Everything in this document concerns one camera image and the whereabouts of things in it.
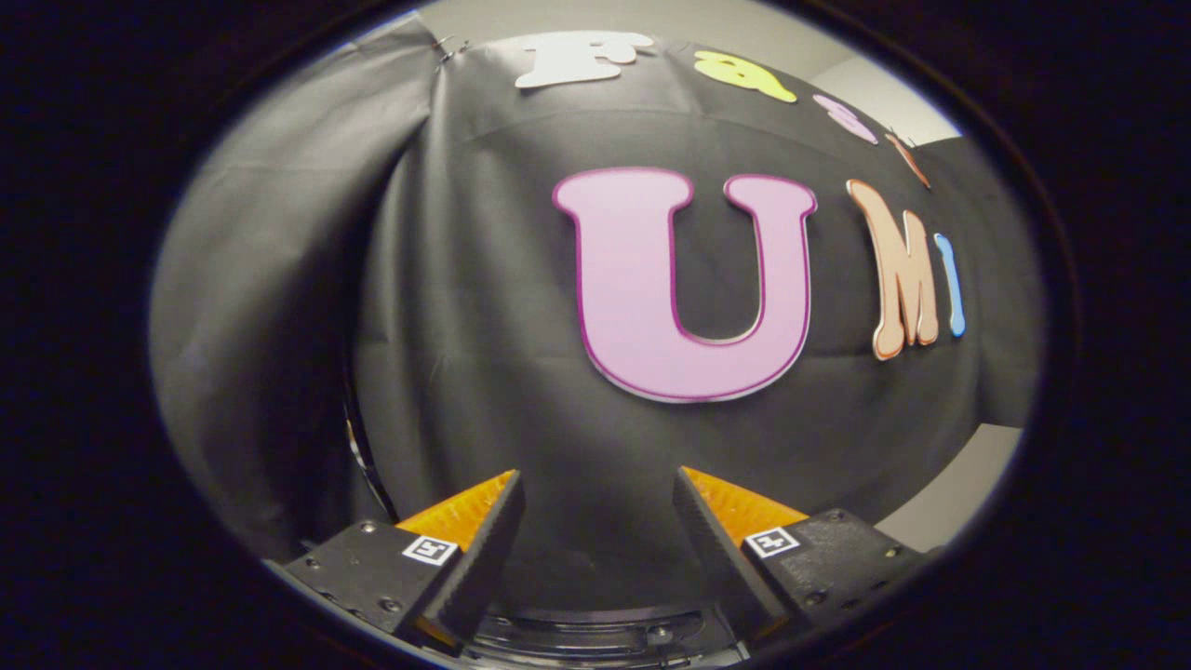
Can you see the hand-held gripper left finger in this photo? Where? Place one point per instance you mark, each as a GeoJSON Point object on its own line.
{"type": "Point", "coordinates": [484, 558]}

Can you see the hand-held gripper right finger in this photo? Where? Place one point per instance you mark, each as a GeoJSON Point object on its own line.
{"type": "Point", "coordinates": [716, 549]}

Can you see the grey washing machine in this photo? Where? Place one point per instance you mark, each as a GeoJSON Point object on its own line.
{"type": "Point", "coordinates": [595, 642]}

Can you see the black backdrop cloth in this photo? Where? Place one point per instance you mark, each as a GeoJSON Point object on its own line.
{"type": "Point", "coordinates": [465, 326]}

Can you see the grey and beige cabinet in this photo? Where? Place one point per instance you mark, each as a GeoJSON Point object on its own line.
{"type": "Point", "coordinates": [958, 493]}

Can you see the small metal clip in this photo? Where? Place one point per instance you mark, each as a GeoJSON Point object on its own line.
{"type": "Point", "coordinates": [451, 48]}

